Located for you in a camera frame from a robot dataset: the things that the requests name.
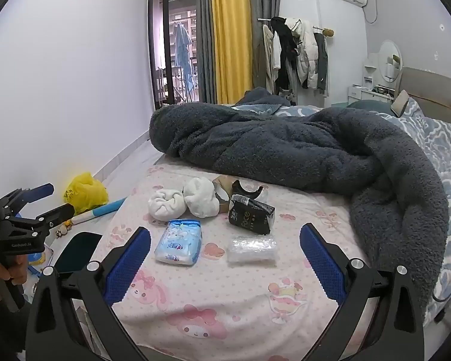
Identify dark grey fleece blanket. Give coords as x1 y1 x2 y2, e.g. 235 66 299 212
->
149 86 449 320

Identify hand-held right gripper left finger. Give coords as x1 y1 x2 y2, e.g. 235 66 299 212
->
26 227 152 361

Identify dark framed glass door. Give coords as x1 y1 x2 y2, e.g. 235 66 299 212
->
147 0 200 111

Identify dark teal waste bin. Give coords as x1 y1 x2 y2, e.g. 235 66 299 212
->
54 232 104 275

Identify brown cardboard tape roll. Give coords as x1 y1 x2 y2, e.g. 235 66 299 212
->
213 175 234 193
214 191 232 213

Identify dark teal pillow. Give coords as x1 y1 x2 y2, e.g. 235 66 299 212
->
348 100 395 115

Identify blue tissue packet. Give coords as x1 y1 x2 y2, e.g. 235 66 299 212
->
154 219 203 266

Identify dark grey hanging garment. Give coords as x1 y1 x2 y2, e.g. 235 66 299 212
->
314 32 329 98

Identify small tan pillow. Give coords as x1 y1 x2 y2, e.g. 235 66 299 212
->
391 90 410 118

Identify round white mirror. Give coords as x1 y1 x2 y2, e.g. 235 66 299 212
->
378 40 403 83

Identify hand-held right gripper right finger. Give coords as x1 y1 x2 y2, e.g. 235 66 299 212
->
299 223 425 361

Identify pink cartoon printed sheet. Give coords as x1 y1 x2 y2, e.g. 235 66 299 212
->
94 163 380 361

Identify white puffer jacket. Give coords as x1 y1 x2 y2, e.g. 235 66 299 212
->
287 18 319 89

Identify yellow plastic bag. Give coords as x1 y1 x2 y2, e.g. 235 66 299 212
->
63 172 109 215

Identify black printed box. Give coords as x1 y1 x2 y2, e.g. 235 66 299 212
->
228 194 276 235

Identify white hanging shirt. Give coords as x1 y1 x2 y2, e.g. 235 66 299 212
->
272 30 283 81

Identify black curved plastic piece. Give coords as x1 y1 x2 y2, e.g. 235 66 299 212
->
231 180 264 201

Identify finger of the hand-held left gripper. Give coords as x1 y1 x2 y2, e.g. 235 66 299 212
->
17 203 76 234
5 183 55 213

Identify blue hanging garment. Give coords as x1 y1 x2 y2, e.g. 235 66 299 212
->
174 23 196 94

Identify beige padded headboard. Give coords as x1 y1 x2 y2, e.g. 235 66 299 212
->
398 67 451 136

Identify clear bubble wrap piece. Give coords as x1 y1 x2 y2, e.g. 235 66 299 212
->
226 234 279 267

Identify yellow curtain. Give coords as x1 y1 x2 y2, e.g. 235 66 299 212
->
210 0 254 104

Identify metal clothes rail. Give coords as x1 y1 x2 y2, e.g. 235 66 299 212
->
257 17 335 38

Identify blue claw toy stick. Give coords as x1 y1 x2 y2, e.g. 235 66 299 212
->
73 197 128 223

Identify white vanity table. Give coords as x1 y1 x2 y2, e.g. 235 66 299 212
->
348 54 396 106

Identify blue printed packet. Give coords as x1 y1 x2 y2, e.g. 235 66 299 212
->
26 246 55 298

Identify beige hanging coat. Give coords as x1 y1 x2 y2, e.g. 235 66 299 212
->
262 24 276 91

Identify black hanging garment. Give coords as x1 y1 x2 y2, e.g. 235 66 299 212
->
271 17 299 91

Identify grey curtain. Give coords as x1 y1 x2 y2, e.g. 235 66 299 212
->
195 0 216 104
248 0 282 94

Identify white towel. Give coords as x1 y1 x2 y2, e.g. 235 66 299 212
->
183 177 222 218
148 189 186 221

